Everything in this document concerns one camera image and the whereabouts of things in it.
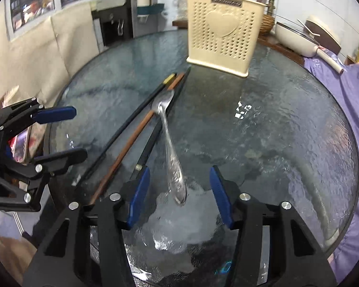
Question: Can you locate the black gold-tipped chopstick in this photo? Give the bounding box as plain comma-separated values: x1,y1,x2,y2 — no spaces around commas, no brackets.
72,73,177,187

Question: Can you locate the silver metal spoon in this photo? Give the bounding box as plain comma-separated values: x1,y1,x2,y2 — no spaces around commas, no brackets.
151,89,187,205

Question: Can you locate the smartphone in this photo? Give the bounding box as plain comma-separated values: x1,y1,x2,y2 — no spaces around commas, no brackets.
11,127,31,163

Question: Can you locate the brown chopstick under spoon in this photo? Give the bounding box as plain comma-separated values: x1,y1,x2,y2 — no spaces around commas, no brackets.
89,73,187,205

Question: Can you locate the beige curtain cloth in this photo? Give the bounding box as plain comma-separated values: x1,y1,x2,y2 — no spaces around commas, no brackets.
0,3,99,106

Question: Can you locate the black short chopstick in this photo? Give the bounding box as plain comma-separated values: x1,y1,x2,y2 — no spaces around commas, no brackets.
130,67,191,180

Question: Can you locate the round glass table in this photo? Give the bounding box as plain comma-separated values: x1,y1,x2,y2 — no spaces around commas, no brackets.
45,30,359,286

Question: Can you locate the grey water dispenser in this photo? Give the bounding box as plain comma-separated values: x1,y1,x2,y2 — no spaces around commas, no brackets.
92,0,133,47

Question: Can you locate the paper cup dispenser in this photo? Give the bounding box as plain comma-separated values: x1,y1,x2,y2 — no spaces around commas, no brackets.
137,0,165,23

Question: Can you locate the cream plastic utensil holder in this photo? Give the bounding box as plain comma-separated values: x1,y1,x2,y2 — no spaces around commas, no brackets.
187,0,265,78

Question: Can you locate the purple floral cloth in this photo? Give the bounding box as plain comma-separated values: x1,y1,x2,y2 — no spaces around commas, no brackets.
303,50,359,285

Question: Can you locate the white pan with lid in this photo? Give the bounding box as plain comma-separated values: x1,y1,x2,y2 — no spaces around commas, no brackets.
275,22,344,75

